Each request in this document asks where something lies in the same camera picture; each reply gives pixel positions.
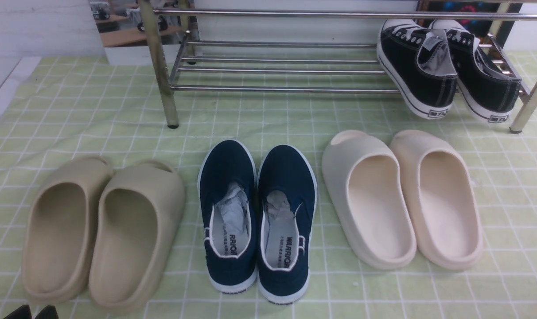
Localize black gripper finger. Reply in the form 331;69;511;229
35;305;58;319

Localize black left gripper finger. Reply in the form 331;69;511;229
4;304;33;319

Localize navy slip-on shoe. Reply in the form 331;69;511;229
257;144;318;305
197;140;258;294

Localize chrome metal shoe rack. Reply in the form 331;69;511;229
139;0;537;135

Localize left tan foam slide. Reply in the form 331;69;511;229
21;155;114;303

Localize tan foam slide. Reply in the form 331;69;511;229
89;159;186;313
21;155;114;303

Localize right tan foam slide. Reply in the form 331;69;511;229
89;159;186;313

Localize green checkered table cloth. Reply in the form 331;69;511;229
0;56;537;319

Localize leaning picture board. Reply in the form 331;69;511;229
88;0;199;66

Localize left cream foam slide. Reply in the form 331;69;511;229
322;130;417;270

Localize cream foam slide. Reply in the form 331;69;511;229
322;130;417;270
389;130;483;270

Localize right cream foam slide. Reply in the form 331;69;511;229
389;130;483;270

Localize left black canvas sneaker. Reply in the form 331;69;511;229
377;19;458;120

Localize black canvas sneaker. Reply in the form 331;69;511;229
377;19;458;120
429;19;521;124

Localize right black canvas sneaker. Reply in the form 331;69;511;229
429;19;521;124

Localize dark framed poster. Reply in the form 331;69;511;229
417;0;524;48

